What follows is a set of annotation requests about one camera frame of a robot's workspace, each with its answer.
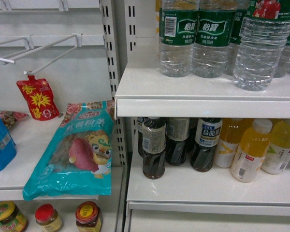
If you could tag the clear water bottle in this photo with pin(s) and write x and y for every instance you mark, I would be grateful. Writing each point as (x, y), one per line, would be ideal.
(265, 30)

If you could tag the white metal shelf board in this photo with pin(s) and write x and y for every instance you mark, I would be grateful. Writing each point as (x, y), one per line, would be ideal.
(144, 91)

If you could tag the white lower shelf board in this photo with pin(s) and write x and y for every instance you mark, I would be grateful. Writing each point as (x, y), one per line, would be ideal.
(182, 189)

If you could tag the water bottle red players label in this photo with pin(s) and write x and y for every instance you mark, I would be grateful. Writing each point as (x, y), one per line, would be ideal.
(216, 18)

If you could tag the water bottle barcode label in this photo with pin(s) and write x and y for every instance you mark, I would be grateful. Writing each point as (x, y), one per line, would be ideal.
(178, 24)

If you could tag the white perforated shelf upright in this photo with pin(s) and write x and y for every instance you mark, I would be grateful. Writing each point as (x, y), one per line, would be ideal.
(109, 25)

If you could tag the white left shelf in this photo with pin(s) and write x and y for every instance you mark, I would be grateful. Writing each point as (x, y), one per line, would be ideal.
(31, 138)

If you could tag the water bottle far left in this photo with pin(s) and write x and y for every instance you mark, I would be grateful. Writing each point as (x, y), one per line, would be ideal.
(235, 38)

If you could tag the dark tea bottle front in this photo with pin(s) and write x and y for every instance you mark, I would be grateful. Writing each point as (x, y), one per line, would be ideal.
(154, 145)

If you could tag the dark tea bottle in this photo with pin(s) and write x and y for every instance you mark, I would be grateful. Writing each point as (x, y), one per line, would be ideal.
(154, 145)
(177, 135)

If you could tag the dark tea bottle middle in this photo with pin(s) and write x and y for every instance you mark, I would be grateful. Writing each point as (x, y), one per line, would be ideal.
(177, 135)

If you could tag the oolong tea bottle blue label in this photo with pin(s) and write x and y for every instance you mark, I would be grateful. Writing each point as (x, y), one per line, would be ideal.
(205, 143)

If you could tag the teal sweet potato noodle bag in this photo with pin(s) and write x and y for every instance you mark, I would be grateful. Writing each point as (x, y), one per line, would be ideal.
(81, 147)

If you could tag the yellow drink bottle rear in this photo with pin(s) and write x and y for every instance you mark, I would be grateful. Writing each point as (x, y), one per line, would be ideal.
(230, 137)

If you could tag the red sauce pouch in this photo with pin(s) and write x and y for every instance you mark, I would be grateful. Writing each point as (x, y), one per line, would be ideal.
(39, 97)

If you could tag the yellow drink bottle white cap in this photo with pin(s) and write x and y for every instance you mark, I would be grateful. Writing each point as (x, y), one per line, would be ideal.
(252, 150)

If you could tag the jar red patterned lid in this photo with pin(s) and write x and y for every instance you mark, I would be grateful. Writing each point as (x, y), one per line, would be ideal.
(88, 217)

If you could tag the floral snack packet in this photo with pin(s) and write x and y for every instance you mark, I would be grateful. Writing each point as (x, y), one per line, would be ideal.
(10, 118)

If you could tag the yellow drink bottle right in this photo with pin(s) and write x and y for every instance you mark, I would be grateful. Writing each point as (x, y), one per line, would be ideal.
(278, 154)

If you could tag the jar green yellow lid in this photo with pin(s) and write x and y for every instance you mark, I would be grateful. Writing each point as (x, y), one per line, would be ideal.
(11, 218)

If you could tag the white wire display hook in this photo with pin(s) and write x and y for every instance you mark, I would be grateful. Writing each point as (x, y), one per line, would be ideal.
(46, 49)

